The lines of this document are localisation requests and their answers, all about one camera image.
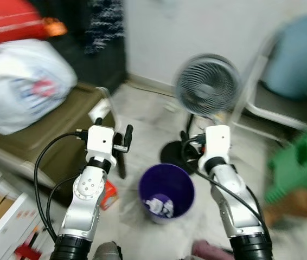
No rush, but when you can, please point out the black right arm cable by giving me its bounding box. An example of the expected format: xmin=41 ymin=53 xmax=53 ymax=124
xmin=181 ymin=135 xmax=271 ymax=239

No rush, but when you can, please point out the black white patterned cloth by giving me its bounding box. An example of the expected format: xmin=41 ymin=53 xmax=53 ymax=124
xmin=85 ymin=0 xmax=125 ymax=56

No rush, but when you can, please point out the grey left robot leg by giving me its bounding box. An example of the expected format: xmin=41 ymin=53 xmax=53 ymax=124
xmin=91 ymin=241 xmax=123 ymax=260

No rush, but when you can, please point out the white paper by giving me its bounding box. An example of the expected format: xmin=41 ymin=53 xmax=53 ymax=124
xmin=144 ymin=196 xmax=176 ymax=219

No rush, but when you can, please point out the small orange item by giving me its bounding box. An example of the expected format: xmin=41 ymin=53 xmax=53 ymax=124
xmin=41 ymin=16 xmax=68 ymax=38

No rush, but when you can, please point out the green plastic stool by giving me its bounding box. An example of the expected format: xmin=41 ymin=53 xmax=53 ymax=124
xmin=264 ymin=123 xmax=307 ymax=205

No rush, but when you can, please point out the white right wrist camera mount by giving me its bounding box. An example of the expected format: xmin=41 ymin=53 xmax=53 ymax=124
xmin=197 ymin=125 xmax=232 ymax=166

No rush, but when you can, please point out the red case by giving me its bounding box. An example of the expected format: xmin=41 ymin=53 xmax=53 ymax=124
xmin=0 ymin=0 xmax=49 ymax=48

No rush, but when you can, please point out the white cardboard box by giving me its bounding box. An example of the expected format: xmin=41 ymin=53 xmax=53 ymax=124
xmin=0 ymin=157 xmax=44 ymax=260

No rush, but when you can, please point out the grey metal chair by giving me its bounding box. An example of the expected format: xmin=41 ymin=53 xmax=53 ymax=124
xmin=231 ymin=26 xmax=307 ymax=146

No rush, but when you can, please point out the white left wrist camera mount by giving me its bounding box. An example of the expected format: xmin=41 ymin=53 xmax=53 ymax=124
xmin=85 ymin=125 xmax=117 ymax=168

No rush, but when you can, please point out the person's bare leg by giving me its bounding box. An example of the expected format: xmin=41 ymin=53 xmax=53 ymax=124
xmin=261 ymin=183 xmax=307 ymax=229

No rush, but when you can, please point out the olive brown bench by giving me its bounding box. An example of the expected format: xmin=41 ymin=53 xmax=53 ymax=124
xmin=0 ymin=81 xmax=128 ymax=209

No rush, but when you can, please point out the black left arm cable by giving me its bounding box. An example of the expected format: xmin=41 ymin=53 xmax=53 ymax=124
xmin=34 ymin=130 xmax=89 ymax=244

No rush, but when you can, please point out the white plastic bag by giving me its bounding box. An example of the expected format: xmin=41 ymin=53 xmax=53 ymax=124
xmin=0 ymin=39 xmax=79 ymax=136

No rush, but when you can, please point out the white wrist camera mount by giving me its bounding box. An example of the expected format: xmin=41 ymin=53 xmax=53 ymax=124
xmin=85 ymin=125 xmax=117 ymax=168
xmin=197 ymin=125 xmax=232 ymax=166

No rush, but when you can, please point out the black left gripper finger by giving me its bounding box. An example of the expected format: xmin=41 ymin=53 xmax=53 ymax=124
xmin=121 ymin=124 xmax=135 ymax=154

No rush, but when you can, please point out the grey standing fan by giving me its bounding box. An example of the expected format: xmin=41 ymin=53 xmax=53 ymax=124
xmin=158 ymin=53 xmax=243 ymax=175

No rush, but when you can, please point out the small red box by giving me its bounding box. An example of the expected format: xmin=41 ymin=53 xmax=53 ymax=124
xmin=100 ymin=180 xmax=120 ymax=211

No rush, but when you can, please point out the purple waste bin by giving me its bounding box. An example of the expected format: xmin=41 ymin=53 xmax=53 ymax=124
xmin=138 ymin=163 xmax=196 ymax=225

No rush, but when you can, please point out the blue cushion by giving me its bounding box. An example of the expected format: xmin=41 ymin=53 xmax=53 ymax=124
xmin=264 ymin=15 xmax=307 ymax=100

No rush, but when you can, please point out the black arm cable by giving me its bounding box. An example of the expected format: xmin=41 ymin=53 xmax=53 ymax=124
xmin=34 ymin=130 xmax=89 ymax=244
xmin=181 ymin=135 xmax=271 ymax=239

